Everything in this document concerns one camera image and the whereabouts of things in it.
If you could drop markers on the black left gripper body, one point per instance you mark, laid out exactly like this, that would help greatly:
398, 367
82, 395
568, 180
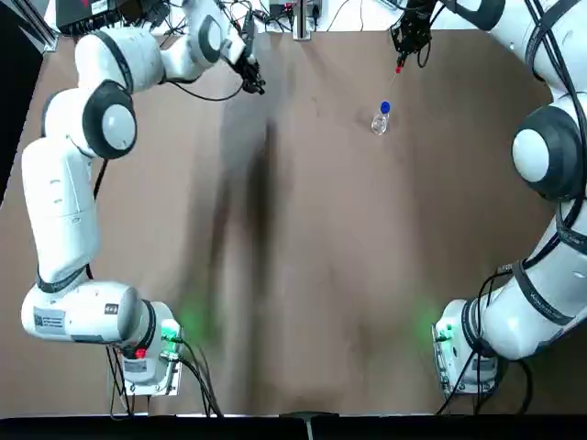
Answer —
245, 63

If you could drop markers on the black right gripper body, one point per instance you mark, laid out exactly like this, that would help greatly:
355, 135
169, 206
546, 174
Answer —
415, 18

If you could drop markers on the red-bulb glass dropper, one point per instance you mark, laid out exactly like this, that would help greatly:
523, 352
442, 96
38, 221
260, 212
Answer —
399, 69

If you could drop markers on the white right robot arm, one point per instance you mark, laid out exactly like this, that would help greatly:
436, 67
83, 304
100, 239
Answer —
546, 151

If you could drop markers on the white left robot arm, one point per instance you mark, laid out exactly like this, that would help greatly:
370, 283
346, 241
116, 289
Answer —
59, 220

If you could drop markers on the clear bottle with blue collar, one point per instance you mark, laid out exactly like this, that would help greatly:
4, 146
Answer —
379, 123

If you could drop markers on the black power supply box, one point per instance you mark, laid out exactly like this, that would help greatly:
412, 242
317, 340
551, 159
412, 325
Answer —
280, 9

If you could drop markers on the black computer box red logo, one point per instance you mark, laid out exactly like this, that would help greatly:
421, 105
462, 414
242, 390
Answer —
78, 18

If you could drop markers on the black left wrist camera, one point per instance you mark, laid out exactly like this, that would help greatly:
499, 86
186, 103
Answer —
249, 27

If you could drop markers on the aluminium profile post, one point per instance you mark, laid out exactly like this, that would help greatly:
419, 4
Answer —
302, 23

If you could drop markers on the aluminium frame rail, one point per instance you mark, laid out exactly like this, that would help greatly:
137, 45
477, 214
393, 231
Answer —
46, 36

